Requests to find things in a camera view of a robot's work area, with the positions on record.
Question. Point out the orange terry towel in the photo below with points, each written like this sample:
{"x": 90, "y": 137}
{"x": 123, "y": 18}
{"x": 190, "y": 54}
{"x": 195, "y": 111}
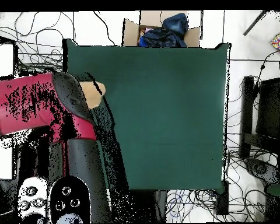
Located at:
{"x": 91, "y": 95}

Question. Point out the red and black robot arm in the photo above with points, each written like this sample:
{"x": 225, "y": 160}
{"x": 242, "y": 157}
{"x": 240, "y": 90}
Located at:
{"x": 0, "y": 93}

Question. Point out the dark green table cloth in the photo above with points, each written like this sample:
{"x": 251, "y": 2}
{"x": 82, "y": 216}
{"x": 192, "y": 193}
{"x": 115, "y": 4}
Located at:
{"x": 165, "y": 105}

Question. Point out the brown cardboard box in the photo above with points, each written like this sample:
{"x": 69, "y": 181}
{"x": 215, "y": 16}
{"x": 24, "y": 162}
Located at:
{"x": 130, "y": 32}

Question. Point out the dark blue clothing pile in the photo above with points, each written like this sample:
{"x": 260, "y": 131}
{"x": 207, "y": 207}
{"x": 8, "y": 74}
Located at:
{"x": 165, "y": 35}

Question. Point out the black metal stand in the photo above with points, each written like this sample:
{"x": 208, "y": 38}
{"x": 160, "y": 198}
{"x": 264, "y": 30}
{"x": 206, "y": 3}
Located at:
{"x": 269, "y": 105}

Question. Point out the gray round chair base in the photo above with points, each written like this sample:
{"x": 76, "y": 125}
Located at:
{"x": 262, "y": 170}

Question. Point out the white side table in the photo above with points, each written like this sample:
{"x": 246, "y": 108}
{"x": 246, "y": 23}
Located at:
{"x": 2, "y": 161}

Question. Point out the dark thin rod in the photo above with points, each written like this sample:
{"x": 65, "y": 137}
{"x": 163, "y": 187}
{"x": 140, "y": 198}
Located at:
{"x": 254, "y": 23}

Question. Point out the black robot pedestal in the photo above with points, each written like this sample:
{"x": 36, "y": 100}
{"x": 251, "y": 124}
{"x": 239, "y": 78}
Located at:
{"x": 144, "y": 207}

